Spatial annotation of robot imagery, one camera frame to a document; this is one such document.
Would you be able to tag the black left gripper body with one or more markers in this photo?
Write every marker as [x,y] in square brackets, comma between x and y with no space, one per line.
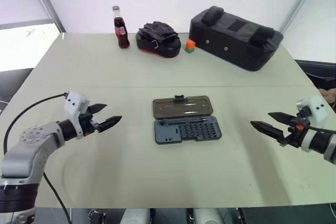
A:
[88,125]

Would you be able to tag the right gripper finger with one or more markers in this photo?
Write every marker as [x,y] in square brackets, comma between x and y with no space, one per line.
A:
[269,129]
[283,118]

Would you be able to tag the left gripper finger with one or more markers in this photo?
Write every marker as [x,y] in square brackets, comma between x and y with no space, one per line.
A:
[98,107]
[110,122]

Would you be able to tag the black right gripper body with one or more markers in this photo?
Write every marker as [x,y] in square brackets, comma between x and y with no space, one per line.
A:
[295,133]

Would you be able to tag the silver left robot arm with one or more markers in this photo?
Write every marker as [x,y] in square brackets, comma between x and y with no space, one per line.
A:
[29,145]

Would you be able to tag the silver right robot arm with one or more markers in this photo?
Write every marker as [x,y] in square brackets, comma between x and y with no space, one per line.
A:
[324,141]

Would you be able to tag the screwdriver bit case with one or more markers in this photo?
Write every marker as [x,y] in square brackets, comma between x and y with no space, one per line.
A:
[183,108]

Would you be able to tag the black chair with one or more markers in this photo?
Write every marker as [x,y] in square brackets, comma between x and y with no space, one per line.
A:
[319,73]

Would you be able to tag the glass cola bottle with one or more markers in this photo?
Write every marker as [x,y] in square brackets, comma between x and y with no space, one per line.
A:
[122,31]

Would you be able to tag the dark rounded shape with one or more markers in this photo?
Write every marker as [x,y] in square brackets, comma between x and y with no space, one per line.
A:
[240,216]
[96,216]

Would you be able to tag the black boxing focus mitt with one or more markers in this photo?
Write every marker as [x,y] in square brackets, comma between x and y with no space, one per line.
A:
[160,40]

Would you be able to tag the large black padded bag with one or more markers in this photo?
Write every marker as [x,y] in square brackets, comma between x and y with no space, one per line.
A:
[231,37]

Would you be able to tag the white rounded robot leg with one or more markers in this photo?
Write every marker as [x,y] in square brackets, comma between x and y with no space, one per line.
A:
[207,216]
[135,216]

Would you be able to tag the orange and green toy block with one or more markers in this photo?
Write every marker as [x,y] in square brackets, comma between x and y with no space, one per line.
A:
[190,45]

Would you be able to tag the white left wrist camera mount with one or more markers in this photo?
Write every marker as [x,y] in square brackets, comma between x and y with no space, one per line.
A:
[74,103]

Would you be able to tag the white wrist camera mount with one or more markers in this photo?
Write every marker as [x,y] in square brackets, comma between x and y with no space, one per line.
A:
[74,103]
[316,108]

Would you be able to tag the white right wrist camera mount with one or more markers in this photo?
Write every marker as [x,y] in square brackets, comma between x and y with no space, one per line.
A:
[316,108]

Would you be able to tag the grey window frame post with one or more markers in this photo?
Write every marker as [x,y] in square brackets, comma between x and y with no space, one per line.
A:
[47,1]
[302,1]

